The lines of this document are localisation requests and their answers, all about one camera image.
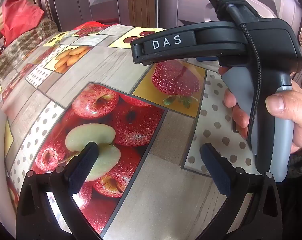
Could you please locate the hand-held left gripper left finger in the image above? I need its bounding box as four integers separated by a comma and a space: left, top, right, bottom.
15, 141, 101, 240

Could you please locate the black braided cable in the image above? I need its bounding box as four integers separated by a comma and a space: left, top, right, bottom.
190, 0, 264, 140

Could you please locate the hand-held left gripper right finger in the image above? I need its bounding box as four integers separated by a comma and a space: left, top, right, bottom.
200, 142, 283, 240

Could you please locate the red plastic bag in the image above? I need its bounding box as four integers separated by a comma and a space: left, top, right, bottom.
1, 0, 45, 47

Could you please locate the person's right hand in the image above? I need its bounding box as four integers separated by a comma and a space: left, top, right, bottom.
218, 66, 302, 155

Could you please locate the brown plaid cloth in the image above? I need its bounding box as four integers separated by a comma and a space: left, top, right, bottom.
0, 18, 59, 100

